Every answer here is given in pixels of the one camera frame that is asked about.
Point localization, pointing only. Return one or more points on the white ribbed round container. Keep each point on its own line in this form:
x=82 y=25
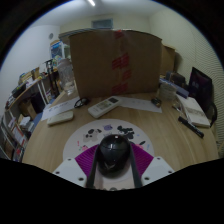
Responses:
x=167 y=92

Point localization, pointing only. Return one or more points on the glass-fronted claw machine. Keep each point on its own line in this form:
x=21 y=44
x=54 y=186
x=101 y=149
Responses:
x=59 y=50

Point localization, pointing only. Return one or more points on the dark tablet screen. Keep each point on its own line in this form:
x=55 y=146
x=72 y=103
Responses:
x=200 y=87

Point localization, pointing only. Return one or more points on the dark brown cardboard box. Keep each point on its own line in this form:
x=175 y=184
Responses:
x=169 y=60

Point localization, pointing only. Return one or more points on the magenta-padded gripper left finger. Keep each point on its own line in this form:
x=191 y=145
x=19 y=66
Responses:
x=85 y=163

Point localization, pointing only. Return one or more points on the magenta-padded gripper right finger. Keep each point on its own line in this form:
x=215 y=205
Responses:
x=143 y=161

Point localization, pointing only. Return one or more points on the wooden side desk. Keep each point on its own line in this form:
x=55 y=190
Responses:
x=28 y=88

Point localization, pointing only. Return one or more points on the round wall clock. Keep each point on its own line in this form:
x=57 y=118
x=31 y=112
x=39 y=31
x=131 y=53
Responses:
x=51 y=36

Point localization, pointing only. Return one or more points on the grey door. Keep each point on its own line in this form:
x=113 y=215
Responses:
x=102 y=24

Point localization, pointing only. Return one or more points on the white book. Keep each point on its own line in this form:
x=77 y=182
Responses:
x=195 y=111

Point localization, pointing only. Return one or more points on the black floor stand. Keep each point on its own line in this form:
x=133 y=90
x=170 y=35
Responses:
x=51 y=76

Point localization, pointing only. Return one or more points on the ceiling light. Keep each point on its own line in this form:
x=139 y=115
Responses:
x=91 y=2

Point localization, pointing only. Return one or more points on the black marker pen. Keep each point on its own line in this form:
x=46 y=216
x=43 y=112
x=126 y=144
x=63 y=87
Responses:
x=190 y=126

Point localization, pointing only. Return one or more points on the white remote control with display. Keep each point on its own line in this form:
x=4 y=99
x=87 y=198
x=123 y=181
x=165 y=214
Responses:
x=104 y=106

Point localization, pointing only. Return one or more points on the cluttered shelf unit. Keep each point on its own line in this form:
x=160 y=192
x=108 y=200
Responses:
x=13 y=133

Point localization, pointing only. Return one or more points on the black computer mouse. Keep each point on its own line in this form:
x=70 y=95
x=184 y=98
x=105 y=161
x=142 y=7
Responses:
x=114 y=153

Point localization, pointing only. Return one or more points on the round white printed mouse pad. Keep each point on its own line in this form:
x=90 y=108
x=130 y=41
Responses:
x=100 y=131

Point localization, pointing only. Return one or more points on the large brown cardboard box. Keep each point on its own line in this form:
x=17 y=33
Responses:
x=115 y=63

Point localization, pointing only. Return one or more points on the white paper sheet with writing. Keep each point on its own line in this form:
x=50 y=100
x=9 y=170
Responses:
x=60 y=108

